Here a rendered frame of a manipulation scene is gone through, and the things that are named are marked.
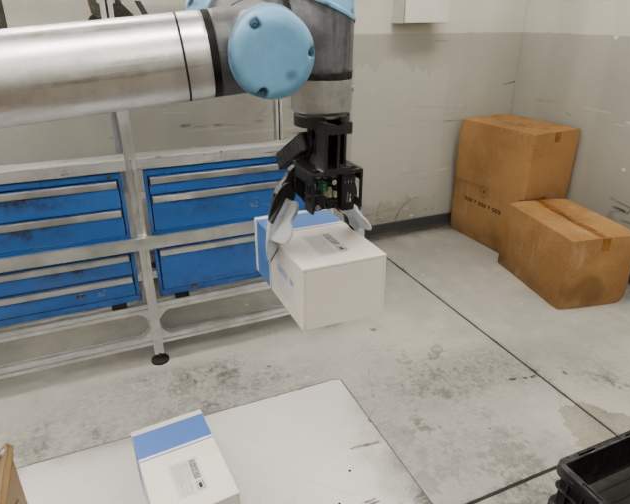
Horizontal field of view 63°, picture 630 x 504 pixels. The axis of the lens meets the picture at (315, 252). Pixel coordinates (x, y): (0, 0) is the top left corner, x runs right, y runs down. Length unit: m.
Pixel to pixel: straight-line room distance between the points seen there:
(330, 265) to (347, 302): 0.07
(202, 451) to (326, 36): 0.65
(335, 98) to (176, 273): 1.74
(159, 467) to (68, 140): 2.27
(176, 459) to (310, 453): 0.25
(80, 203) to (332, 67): 1.63
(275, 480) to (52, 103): 0.71
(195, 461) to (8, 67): 0.63
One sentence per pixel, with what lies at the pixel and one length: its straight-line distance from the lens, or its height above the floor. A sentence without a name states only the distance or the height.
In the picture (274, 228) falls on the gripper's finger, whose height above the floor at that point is 1.16.
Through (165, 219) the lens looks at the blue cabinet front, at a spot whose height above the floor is 0.67.
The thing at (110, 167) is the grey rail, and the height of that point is 0.91.
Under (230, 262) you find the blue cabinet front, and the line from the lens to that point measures 2.32.
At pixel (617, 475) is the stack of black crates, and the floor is 0.49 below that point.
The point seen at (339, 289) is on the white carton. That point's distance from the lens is 0.67.
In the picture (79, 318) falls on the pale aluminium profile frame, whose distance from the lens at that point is 2.32.
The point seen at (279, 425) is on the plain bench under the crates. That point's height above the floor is 0.70.
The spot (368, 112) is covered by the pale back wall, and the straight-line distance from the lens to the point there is 3.36.
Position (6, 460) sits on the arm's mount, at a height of 0.89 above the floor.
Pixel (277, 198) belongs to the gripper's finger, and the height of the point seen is 1.20.
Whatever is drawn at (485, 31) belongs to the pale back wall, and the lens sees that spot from 3.79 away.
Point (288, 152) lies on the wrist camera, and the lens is 0.72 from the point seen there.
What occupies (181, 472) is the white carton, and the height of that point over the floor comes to 0.79.
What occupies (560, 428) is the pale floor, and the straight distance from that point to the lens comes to 2.27.
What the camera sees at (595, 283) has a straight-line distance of 3.09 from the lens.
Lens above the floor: 1.43
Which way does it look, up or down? 25 degrees down
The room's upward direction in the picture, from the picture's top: straight up
